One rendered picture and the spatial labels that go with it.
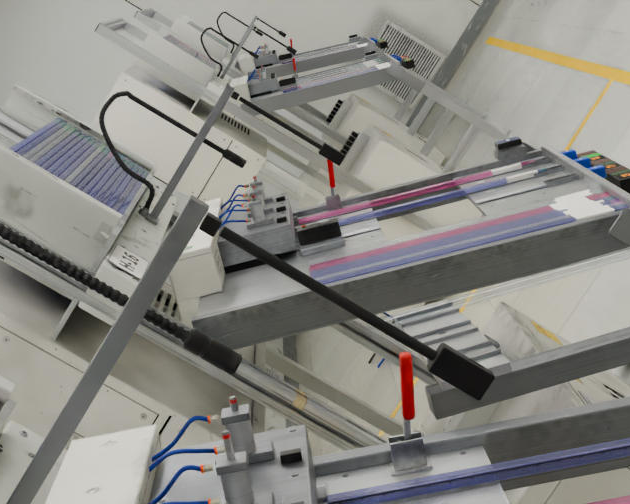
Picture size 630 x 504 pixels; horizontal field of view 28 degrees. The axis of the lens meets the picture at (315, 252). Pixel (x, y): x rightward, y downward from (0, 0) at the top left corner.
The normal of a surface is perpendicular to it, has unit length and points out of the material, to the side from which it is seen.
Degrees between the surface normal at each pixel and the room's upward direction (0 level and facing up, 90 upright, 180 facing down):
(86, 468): 48
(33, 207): 90
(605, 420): 90
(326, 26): 90
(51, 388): 90
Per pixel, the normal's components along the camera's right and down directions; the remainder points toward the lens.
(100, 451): -0.18, -0.96
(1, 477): 0.52, -0.84
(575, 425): 0.04, 0.21
